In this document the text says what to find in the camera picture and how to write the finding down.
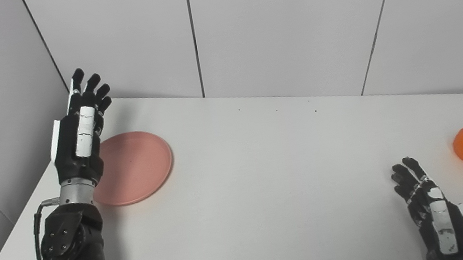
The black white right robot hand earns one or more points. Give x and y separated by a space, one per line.
462 237

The pink round plate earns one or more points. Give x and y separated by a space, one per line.
135 166

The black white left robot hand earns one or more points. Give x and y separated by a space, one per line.
69 154

